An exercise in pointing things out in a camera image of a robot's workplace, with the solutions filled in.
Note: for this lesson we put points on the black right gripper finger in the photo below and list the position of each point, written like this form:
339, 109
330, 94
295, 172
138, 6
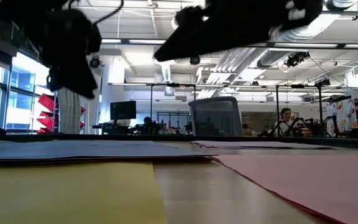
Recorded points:
194, 35
210, 46

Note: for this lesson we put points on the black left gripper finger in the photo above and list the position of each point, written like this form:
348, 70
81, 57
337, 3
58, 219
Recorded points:
62, 79
85, 77

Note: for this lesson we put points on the blue paper sheet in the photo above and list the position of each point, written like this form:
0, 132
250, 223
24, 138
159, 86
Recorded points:
73, 151

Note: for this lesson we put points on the purple paper sheet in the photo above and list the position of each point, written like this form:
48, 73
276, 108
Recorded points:
259, 145

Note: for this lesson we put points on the yellow paper sheet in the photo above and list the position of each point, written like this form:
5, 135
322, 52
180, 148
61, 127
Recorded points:
67, 196

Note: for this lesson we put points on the pink paper sheet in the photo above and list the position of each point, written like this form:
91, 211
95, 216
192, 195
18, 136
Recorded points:
306, 183

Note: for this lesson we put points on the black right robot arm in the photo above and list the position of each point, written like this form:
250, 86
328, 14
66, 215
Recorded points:
314, 9

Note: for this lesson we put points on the black background robot arm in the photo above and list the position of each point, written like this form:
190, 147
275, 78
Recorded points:
309, 127

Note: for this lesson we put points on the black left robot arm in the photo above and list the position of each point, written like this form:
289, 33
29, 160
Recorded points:
26, 12

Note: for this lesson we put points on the black round ceiling speaker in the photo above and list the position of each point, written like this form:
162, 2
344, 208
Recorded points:
194, 60
94, 62

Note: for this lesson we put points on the red storage bin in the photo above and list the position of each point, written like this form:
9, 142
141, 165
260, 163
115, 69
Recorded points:
46, 124
46, 104

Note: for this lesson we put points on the grey hanging cloth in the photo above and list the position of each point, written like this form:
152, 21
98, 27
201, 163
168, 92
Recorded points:
69, 115

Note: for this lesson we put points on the black background monitor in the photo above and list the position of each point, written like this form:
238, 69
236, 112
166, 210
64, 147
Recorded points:
123, 110

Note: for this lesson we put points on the cluttered background desk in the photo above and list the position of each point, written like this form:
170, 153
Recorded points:
113, 128

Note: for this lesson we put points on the black ceiling spotlight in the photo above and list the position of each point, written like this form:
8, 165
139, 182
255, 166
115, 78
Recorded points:
295, 59
323, 82

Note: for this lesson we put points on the long ceiling light bar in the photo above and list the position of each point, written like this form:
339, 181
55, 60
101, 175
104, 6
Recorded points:
306, 45

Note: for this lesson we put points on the person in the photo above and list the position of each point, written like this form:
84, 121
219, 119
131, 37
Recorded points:
285, 114

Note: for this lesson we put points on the white patterned cloth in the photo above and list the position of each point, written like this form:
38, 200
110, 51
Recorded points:
342, 115

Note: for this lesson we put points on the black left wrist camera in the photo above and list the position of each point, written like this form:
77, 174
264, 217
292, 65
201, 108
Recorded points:
89, 34

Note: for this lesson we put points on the silver ventilation duct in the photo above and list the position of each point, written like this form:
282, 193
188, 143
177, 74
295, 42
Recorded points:
269, 59

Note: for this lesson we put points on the black background frame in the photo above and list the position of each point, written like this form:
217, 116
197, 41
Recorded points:
297, 86
172, 84

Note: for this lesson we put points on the black aluminium table frame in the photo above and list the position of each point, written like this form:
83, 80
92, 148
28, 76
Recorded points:
42, 137

